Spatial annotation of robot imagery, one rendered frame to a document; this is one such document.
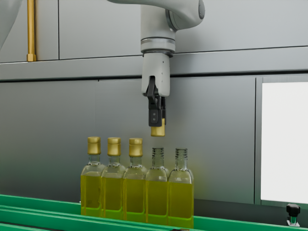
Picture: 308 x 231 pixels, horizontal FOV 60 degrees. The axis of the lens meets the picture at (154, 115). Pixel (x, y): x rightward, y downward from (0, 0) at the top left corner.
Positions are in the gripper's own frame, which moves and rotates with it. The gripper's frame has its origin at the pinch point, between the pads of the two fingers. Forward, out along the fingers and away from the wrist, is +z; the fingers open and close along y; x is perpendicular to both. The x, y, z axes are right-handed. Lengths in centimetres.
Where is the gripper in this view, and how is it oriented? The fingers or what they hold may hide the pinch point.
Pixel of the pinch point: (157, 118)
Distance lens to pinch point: 65.5
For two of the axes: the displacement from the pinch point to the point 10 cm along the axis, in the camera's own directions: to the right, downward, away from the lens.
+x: 9.6, 0.1, -2.7
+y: -2.7, 0.3, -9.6
